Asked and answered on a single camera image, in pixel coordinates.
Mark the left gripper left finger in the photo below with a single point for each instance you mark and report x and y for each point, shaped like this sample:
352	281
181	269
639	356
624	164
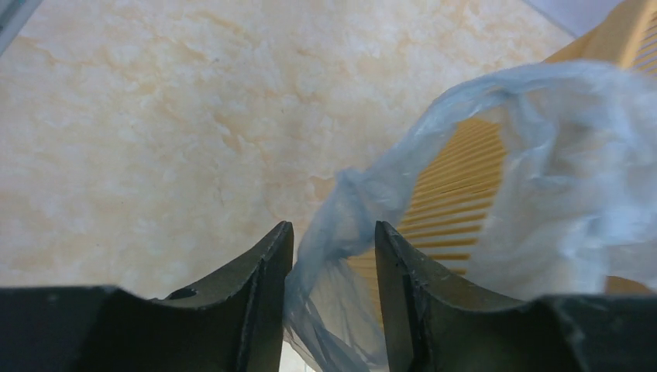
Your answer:
229	320

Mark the blue plastic trash bag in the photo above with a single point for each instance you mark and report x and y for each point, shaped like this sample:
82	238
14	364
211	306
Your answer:
332	312

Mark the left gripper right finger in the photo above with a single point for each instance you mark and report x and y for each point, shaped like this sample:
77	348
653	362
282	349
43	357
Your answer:
436	320

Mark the yellow mesh trash bin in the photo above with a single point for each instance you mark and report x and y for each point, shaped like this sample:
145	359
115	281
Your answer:
541	178

